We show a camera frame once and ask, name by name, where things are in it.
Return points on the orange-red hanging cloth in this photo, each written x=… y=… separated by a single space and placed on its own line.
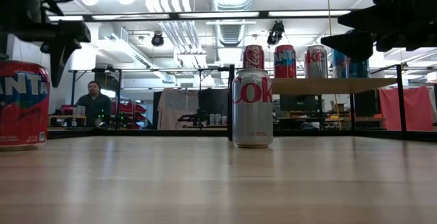
x=406 y=109

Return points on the red Coca-Cola can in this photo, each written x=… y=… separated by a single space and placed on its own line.
x=253 y=57

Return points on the wooden shelf black metal frame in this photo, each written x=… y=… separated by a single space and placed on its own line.
x=334 y=86

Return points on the black overhead frame bar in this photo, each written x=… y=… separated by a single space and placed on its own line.
x=175 y=15

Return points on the black hanging ceiling device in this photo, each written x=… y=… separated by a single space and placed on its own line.
x=276 y=32

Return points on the black background rack frame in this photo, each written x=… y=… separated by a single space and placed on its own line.
x=73 y=87

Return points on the black computer monitor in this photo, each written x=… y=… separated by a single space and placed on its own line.
x=365 y=102
x=298 y=102

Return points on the black dome ceiling camera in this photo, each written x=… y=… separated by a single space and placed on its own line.
x=157 y=40

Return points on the black aluminium rig frame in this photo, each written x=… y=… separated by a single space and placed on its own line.
x=164 y=132

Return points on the red Fanta strawberry soda can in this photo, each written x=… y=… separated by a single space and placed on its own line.
x=22 y=114
x=285 y=61

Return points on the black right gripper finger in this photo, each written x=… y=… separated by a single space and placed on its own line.
x=355 y=44
x=362 y=19

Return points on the silver Diet Coke can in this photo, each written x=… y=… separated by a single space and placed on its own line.
x=315 y=61
x=252 y=114

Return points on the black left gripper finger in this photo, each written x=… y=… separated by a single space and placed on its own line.
x=66 y=36

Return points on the person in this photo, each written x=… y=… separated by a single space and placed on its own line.
x=94 y=106

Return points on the white draped cloth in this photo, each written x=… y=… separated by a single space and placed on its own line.
x=175 y=109

